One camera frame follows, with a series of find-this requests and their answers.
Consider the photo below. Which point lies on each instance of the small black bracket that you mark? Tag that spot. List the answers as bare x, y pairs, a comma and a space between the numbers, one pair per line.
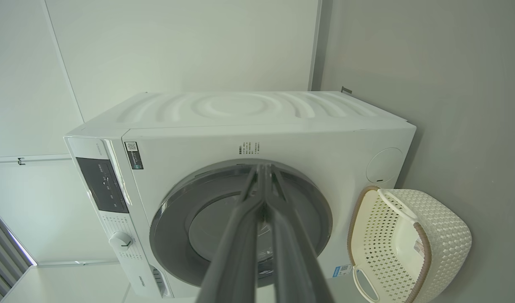
346, 90

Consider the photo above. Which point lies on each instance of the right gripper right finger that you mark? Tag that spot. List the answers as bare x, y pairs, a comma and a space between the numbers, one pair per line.
295, 265

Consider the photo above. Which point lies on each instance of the black QR code sticker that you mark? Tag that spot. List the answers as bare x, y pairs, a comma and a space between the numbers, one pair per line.
134, 158

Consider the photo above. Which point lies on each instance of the blue energy label sticker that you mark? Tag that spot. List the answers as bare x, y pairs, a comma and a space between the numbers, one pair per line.
342, 270

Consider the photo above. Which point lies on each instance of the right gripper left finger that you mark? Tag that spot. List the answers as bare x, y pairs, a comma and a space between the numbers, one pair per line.
236, 261

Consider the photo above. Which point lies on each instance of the white perforated laundry basket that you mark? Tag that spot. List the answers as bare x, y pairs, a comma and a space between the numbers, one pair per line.
442, 235

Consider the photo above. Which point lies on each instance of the white partition panel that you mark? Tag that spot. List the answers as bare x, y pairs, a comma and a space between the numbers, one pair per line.
177, 50
51, 210

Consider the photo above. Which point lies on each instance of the white round control knob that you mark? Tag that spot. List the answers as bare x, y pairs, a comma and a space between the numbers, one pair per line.
120, 242

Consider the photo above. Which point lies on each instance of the white front-load washing machine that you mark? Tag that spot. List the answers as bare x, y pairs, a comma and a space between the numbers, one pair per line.
325, 139

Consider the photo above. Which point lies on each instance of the round dark washing machine door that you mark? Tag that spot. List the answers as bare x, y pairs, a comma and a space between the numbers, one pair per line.
173, 227

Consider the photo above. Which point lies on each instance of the grey slatted panel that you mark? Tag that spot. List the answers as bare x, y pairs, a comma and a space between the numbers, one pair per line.
1, 261

